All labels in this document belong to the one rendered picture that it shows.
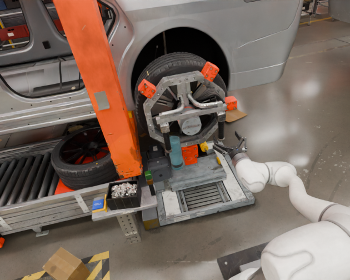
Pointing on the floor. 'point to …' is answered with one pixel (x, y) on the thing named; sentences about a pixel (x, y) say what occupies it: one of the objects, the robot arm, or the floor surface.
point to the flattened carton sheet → (231, 115)
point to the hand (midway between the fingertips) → (225, 135)
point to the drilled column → (130, 228)
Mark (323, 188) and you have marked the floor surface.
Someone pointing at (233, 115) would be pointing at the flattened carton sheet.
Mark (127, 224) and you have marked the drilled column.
